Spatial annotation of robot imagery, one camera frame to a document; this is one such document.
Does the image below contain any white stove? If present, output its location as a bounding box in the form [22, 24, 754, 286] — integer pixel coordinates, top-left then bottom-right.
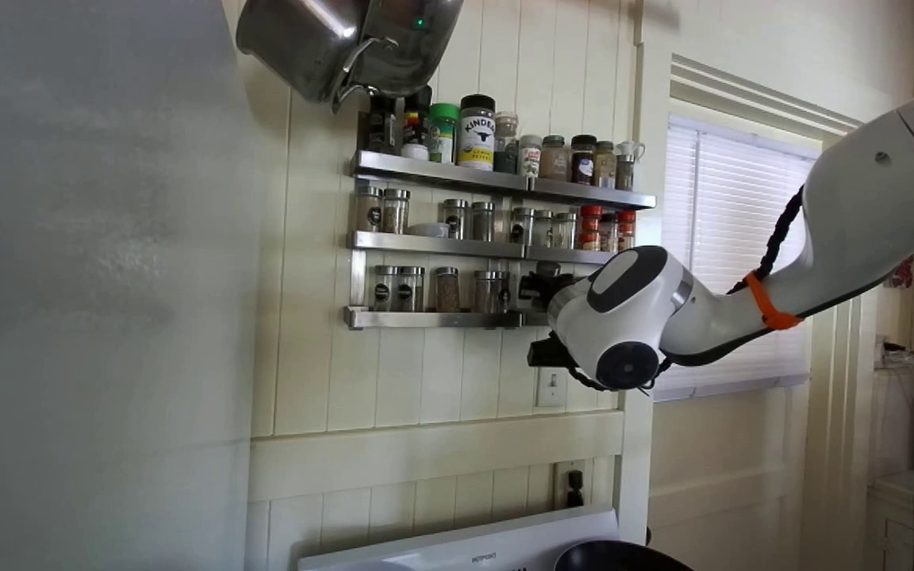
[297, 506, 621, 571]

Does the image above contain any brown spice jar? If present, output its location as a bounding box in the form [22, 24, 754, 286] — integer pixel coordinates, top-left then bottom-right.
[539, 135, 571, 182]

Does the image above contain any small white pitcher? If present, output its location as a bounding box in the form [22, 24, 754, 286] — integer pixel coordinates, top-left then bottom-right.
[614, 140, 646, 192]

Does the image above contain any small tan spice jar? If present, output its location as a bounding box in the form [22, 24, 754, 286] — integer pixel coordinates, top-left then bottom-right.
[593, 140, 619, 190]

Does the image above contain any window with white blinds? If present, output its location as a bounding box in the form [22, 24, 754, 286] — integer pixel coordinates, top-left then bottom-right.
[652, 56, 862, 402]

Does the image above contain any steel pot with handle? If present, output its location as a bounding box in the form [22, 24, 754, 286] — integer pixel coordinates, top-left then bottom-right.
[332, 0, 465, 113]

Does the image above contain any dark lid spice jar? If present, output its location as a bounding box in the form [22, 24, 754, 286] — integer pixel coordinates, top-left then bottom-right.
[569, 134, 598, 186]

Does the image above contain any black pan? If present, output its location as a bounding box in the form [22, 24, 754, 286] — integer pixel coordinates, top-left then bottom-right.
[553, 539, 696, 571]

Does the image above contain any wide silver lid glass jar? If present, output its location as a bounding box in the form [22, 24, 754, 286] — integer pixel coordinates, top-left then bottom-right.
[472, 270, 511, 314]

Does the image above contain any white label spice jar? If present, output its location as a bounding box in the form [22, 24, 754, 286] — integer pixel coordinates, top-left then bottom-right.
[517, 134, 544, 179]

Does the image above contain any dark square bottle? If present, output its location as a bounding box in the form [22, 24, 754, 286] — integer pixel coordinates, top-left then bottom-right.
[357, 95, 404, 156]

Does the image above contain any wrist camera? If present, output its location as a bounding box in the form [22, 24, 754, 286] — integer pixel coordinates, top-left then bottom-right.
[526, 336, 578, 370]

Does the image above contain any wall socket with black plug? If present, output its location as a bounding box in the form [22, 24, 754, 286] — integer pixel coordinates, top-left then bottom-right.
[553, 459, 594, 510]

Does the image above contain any large black lid spice bottle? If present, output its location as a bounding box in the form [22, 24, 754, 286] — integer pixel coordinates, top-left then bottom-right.
[456, 94, 497, 172]

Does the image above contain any white wall switch plate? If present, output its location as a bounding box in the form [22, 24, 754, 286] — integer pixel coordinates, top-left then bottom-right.
[536, 368, 568, 408]

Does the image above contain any green lid spice bottle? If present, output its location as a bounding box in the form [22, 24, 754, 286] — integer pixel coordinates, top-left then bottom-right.
[427, 103, 460, 165]

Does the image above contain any white refrigerator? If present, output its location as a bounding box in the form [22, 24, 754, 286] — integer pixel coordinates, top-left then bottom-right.
[0, 0, 261, 571]

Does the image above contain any cream cabinet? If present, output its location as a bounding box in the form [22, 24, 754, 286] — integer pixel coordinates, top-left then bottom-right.
[863, 469, 914, 571]

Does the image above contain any bottle with red yellow label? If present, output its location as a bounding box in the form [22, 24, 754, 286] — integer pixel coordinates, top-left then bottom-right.
[401, 86, 432, 161]

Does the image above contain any clear glass spice jar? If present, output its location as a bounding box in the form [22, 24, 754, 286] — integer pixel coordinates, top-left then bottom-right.
[493, 111, 520, 175]

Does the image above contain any steel wall spice rack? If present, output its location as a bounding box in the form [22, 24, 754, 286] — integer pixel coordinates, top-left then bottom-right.
[343, 148, 657, 331]

